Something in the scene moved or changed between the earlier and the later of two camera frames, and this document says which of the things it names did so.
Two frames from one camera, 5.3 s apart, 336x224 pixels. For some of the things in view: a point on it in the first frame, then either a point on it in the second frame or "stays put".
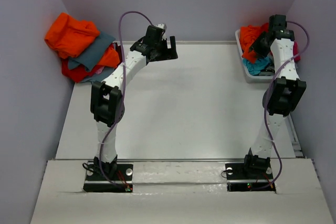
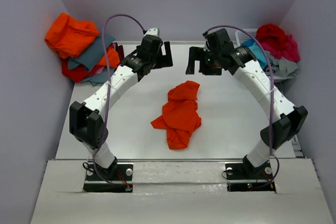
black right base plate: x=238 y=180 stays put
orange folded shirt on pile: x=69 y=36 stays put
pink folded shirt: x=100 y=71 stays put
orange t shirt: x=248 y=34 → x=180 y=116
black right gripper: x=255 y=46 → x=198 y=53
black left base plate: x=121 y=182 stays put
